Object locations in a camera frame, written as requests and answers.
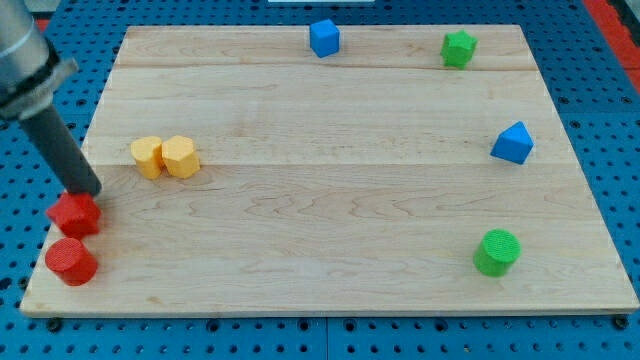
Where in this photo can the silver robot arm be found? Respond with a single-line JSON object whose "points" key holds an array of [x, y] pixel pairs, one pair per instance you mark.
{"points": [[31, 69]]}

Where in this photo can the blue cube block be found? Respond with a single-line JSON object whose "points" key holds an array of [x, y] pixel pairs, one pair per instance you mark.
{"points": [[324, 38]]}

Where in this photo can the blue triangle block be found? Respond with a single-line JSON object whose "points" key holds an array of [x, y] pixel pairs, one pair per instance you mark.
{"points": [[513, 144]]}

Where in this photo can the light wooden board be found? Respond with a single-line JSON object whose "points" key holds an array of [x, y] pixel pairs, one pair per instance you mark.
{"points": [[359, 184]]}

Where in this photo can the yellow hexagon block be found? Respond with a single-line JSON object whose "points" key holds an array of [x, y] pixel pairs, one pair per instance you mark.
{"points": [[180, 156]]}

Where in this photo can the yellow half-round block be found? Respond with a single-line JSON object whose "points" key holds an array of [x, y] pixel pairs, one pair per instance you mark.
{"points": [[147, 154]]}

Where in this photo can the green star block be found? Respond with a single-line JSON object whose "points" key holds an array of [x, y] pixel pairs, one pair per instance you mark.
{"points": [[458, 49]]}

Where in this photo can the green cylinder block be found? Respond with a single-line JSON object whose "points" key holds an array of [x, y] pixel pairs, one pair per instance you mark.
{"points": [[498, 250]]}

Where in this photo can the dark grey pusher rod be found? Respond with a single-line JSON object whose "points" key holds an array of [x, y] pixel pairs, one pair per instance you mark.
{"points": [[49, 134]]}

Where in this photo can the red star block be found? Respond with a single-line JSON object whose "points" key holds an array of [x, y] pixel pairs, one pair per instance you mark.
{"points": [[76, 215]]}

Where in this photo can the red cylinder block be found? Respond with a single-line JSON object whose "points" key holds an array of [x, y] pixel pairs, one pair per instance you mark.
{"points": [[71, 261]]}

